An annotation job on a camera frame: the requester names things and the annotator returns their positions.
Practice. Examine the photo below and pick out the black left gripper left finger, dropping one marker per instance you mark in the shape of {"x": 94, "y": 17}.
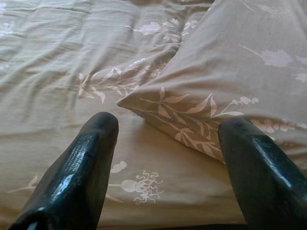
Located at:
{"x": 79, "y": 172}

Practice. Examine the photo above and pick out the beige floral pillow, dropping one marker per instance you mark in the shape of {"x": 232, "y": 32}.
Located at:
{"x": 227, "y": 72}

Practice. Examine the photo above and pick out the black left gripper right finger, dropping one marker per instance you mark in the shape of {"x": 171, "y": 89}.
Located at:
{"x": 263, "y": 182}

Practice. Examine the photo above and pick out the beige floral bed sheet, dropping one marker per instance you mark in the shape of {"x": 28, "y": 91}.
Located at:
{"x": 60, "y": 72}

